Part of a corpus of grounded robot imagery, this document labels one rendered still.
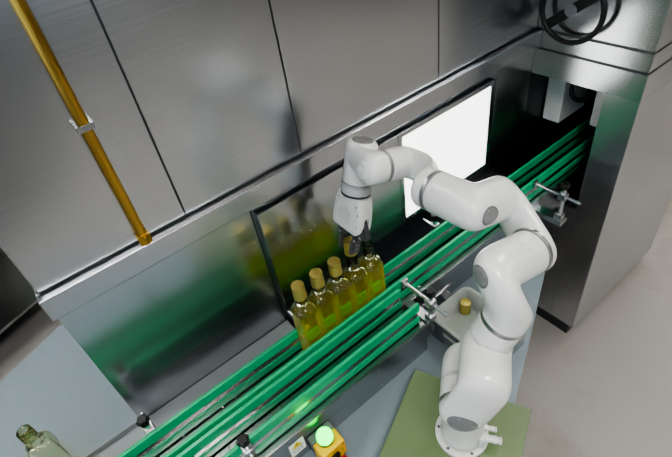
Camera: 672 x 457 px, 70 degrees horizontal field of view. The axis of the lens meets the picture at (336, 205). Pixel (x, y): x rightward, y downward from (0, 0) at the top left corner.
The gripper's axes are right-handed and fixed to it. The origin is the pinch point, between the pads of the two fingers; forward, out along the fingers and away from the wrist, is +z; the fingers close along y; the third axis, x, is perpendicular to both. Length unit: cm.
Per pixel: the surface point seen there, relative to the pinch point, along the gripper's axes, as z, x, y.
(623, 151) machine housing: -15, 97, 22
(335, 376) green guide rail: 28.8, -12.2, 13.8
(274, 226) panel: -3.4, -15.4, -11.9
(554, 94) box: -23, 107, -12
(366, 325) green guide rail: 26.4, 4.8, 6.0
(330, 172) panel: -14.5, 1.7, -12.4
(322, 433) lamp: 40.0, -19.1, 19.0
